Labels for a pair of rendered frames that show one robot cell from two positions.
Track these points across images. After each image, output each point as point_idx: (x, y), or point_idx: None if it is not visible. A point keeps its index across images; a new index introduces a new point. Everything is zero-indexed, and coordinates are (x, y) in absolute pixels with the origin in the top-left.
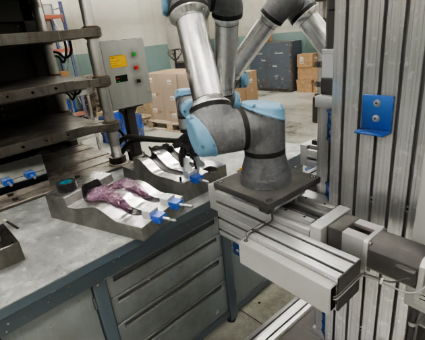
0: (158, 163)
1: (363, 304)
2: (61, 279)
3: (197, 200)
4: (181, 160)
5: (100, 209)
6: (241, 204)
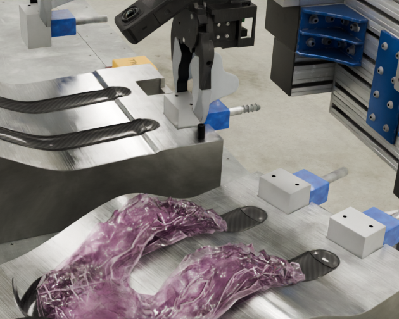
0: (4, 138)
1: None
2: None
3: (225, 180)
4: (209, 68)
5: (312, 313)
6: None
